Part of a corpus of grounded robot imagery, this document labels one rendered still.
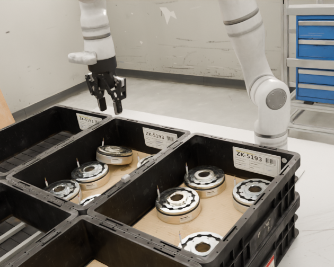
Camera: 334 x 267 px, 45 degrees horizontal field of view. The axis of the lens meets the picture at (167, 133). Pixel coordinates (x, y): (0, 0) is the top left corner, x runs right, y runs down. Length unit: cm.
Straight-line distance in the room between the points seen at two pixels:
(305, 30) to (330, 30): 15
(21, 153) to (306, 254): 93
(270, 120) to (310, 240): 32
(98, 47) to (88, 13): 8
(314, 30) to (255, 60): 161
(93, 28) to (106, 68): 10
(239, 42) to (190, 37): 316
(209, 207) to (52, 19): 368
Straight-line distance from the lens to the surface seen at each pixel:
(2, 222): 110
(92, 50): 103
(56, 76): 448
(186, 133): 108
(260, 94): 109
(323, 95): 280
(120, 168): 117
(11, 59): 417
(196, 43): 417
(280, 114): 112
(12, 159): 141
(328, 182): 128
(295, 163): 92
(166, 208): 92
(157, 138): 116
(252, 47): 106
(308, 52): 274
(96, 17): 102
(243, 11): 102
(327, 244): 107
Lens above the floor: 140
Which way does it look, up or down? 25 degrees down
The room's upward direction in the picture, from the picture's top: 8 degrees counter-clockwise
